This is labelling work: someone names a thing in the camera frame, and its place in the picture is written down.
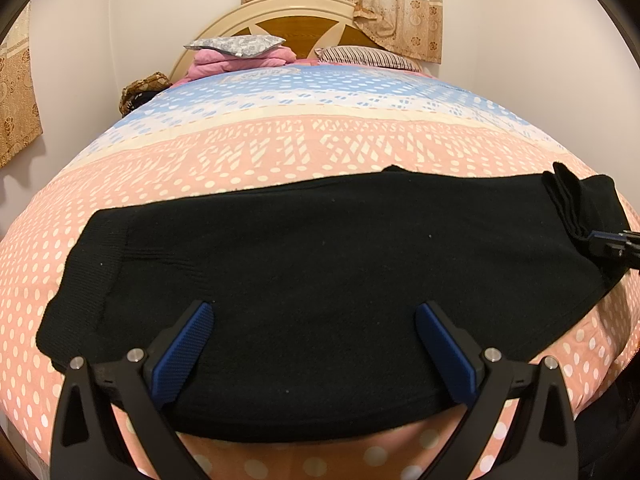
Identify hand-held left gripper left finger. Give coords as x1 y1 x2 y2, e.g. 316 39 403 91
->
50 300 216 480

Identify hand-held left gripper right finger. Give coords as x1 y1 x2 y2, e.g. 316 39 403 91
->
414 301 581 480

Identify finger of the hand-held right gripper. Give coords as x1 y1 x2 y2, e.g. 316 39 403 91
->
589 229 640 247
602 242 640 271

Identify black knitted sweater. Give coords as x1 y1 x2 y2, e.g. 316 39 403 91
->
36 162 634 444

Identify person's dark clothing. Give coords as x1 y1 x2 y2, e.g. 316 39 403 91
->
575 340 640 480

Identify polka dot bedspread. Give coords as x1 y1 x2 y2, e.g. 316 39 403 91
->
0 61 640 480

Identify brown patterned bag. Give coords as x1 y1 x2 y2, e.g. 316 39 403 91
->
118 72 174 119

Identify folded pink blanket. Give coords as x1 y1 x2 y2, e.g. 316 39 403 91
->
171 46 322 84

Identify striped pillow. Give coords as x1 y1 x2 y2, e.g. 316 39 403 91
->
315 45 424 74

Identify narrow beige floral curtain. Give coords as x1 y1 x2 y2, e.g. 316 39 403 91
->
0 2 44 169

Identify grey patterned pillow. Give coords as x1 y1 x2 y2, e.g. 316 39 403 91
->
183 35 285 59

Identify wide beige floral curtain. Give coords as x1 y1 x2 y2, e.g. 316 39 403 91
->
240 0 444 65

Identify cream and brown headboard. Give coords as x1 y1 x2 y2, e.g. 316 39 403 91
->
167 0 427 80

